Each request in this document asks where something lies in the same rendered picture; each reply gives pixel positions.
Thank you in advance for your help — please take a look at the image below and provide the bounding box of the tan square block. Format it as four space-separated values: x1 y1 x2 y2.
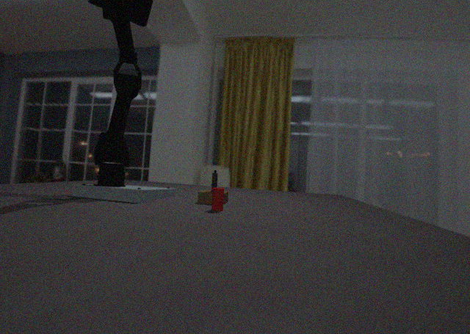
198 190 228 205

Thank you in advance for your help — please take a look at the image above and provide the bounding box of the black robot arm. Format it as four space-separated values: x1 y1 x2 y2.
94 8 142 186

